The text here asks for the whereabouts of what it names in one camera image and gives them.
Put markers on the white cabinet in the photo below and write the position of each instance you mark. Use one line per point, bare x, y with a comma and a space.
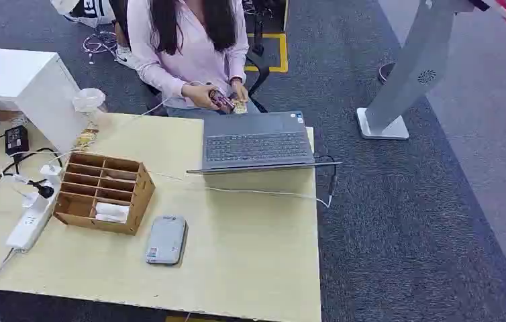
22, 84

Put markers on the grey laptop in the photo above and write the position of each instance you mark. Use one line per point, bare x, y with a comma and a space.
253, 140

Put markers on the white plastic bag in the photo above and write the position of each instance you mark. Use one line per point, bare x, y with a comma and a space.
84, 11

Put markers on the wooden card box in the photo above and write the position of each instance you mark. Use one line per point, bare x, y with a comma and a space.
102, 191

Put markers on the phone with patterned case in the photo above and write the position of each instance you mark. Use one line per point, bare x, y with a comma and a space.
222, 101

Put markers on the black power adapter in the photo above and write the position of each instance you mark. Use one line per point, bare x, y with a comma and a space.
16, 140

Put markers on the white power strip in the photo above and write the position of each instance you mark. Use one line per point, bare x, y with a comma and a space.
30, 218

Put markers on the white charger plug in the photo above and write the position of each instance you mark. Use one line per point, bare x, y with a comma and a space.
50, 169

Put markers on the clear plastic cup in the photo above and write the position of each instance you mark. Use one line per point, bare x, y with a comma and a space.
88, 100

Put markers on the grey kiosk stand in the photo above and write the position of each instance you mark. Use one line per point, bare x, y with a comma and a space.
408, 71

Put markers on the grey card reader device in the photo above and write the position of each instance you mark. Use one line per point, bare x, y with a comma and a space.
166, 240

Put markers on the person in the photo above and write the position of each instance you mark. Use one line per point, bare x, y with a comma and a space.
190, 44

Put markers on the black office chair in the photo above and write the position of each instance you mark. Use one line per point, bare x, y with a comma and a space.
257, 71

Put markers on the yellow snack packet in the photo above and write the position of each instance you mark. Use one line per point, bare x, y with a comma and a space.
86, 137

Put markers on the black plug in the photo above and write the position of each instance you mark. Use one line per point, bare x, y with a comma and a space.
43, 189

